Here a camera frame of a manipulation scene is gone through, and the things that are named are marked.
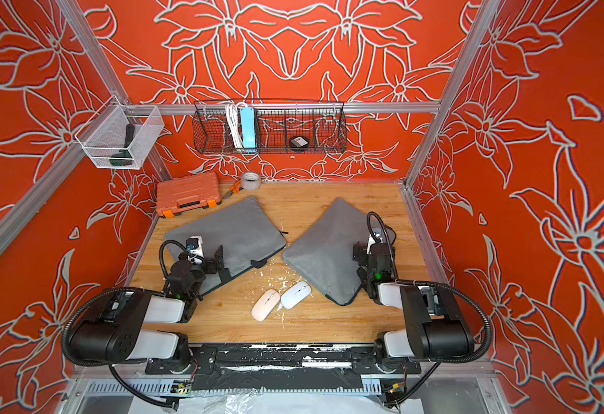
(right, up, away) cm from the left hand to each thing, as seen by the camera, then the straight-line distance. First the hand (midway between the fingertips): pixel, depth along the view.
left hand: (208, 245), depth 89 cm
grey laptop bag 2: (+41, -3, +1) cm, 41 cm away
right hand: (+59, +1, +2) cm, 59 cm away
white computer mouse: (+31, -16, -6) cm, 35 cm away
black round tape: (+32, +38, +6) cm, 50 cm away
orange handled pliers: (+2, +22, +28) cm, 36 cm away
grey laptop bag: (+11, +4, +8) cm, 14 cm away
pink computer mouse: (+21, -18, -8) cm, 29 cm away
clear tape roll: (+10, +26, +29) cm, 40 cm away
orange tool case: (-17, +19, +20) cm, 33 cm away
